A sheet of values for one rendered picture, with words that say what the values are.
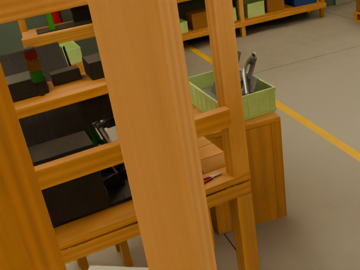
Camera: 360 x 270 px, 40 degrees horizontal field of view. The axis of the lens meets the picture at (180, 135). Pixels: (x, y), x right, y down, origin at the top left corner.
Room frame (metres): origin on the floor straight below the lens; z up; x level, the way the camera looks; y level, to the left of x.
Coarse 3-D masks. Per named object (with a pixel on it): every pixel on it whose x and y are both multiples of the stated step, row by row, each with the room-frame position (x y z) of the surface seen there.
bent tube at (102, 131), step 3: (93, 123) 2.22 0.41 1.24; (96, 123) 2.23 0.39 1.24; (96, 126) 2.22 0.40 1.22; (102, 126) 2.23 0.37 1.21; (99, 129) 2.21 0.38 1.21; (102, 129) 2.21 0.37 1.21; (99, 132) 2.21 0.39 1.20; (102, 132) 2.19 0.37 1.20; (105, 132) 2.20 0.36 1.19; (102, 135) 2.19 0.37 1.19; (105, 135) 2.18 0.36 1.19; (105, 138) 2.18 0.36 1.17; (108, 138) 2.18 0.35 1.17; (105, 141) 2.18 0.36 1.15; (108, 141) 2.17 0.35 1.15; (111, 141) 2.18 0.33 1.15
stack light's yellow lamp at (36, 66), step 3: (36, 60) 1.86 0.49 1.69; (27, 63) 1.86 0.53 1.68; (30, 63) 1.85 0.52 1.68; (33, 63) 1.85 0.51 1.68; (36, 63) 1.86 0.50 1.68; (39, 63) 1.87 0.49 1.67; (27, 66) 1.86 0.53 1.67; (30, 66) 1.85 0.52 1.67; (33, 66) 1.85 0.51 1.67; (36, 66) 1.86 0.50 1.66; (39, 66) 1.86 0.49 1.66; (30, 69) 1.85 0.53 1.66; (33, 69) 1.85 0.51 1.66; (36, 69) 1.85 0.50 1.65; (39, 69) 1.86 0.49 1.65
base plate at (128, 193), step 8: (104, 176) 2.30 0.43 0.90; (128, 184) 2.17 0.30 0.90; (112, 192) 2.12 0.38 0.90; (120, 192) 2.11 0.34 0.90; (128, 192) 2.09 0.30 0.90; (112, 200) 2.04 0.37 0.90; (120, 200) 2.03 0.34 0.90; (128, 200) 2.05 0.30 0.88; (104, 208) 2.01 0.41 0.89; (80, 216) 1.97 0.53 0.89
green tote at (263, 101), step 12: (192, 84) 3.32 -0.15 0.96; (204, 84) 3.51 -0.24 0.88; (264, 84) 3.12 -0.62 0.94; (192, 96) 3.34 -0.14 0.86; (204, 96) 3.12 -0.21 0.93; (252, 96) 2.96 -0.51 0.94; (264, 96) 2.98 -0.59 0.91; (204, 108) 3.15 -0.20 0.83; (252, 108) 2.96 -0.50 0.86; (264, 108) 2.98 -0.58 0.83; (276, 108) 3.00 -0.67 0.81
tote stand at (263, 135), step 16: (272, 112) 2.98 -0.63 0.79; (256, 128) 2.87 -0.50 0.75; (272, 128) 2.89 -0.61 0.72; (256, 144) 2.87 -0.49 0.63; (272, 144) 2.89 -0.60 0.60; (256, 160) 2.87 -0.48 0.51; (272, 160) 2.89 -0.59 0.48; (256, 176) 2.87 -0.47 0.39; (272, 176) 2.89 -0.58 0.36; (256, 192) 2.87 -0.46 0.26; (272, 192) 2.89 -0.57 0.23; (224, 208) 2.83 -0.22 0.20; (256, 208) 2.87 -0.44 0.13; (272, 208) 2.89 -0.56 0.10; (224, 224) 2.82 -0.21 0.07
